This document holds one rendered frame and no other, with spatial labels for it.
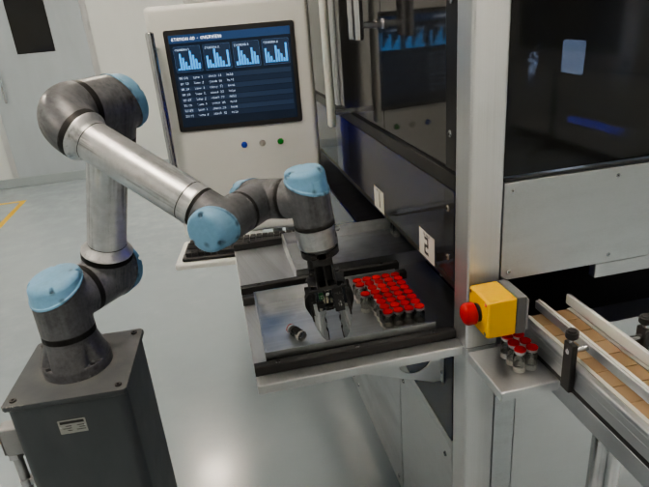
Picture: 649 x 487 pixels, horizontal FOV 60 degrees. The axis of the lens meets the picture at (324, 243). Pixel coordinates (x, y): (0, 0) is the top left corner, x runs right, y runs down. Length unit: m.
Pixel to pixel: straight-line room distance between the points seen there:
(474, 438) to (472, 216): 0.49
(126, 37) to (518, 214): 5.70
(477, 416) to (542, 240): 0.39
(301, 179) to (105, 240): 0.55
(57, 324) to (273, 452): 1.14
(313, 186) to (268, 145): 0.94
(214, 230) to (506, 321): 0.51
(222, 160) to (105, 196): 0.70
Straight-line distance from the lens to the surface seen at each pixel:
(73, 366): 1.37
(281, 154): 1.91
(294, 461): 2.19
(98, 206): 1.30
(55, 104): 1.12
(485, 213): 1.01
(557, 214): 1.09
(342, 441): 2.24
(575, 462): 1.46
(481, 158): 0.98
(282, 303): 1.31
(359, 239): 1.62
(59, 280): 1.32
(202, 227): 0.92
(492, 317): 0.99
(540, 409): 1.31
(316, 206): 0.98
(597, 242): 1.16
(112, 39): 6.46
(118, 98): 1.20
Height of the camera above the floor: 1.50
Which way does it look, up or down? 23 degrees down
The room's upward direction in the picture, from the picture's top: 5 degrees counter-clockwise
